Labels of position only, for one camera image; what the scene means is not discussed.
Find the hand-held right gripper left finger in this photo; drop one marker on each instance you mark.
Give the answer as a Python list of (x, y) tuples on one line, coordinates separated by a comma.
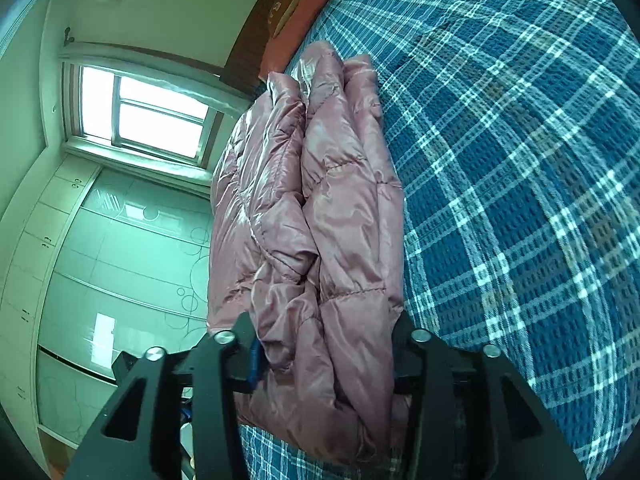
[(254, 365)]

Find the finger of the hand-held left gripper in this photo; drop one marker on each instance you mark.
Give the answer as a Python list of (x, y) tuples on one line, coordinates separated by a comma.
[(122, 365)]

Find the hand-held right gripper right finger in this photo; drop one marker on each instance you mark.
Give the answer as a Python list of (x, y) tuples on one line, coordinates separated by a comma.
[(407, 360)]

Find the pink puffer jacket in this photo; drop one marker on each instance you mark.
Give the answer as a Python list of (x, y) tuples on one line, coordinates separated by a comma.
[(350, 210)]

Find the white wardrobe with circle pattern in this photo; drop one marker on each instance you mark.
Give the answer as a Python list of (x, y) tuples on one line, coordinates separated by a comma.
[(125, 270)]

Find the blue plaid bed sheet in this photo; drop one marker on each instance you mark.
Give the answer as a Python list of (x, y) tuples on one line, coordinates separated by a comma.
[(500, 160)]

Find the large bright window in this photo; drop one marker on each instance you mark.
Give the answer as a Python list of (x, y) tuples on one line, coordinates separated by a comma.
[(150, 125)]

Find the dark wooden headboard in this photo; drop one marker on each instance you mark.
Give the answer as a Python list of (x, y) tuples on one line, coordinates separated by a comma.
[(250, 45)]

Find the patterned brown pillow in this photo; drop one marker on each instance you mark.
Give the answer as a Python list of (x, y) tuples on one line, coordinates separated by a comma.
[(282, 10)]

